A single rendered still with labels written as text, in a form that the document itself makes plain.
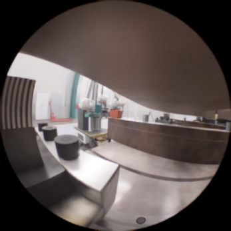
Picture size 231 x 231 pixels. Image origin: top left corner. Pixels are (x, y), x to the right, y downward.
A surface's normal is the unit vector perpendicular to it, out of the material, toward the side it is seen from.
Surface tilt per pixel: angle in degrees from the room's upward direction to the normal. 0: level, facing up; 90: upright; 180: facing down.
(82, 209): 0
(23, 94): 90
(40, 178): 0
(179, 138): 90
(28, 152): 90
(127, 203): 0
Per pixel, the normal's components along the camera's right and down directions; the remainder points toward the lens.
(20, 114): 0.92, 0.07
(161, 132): -0.70, 0.00
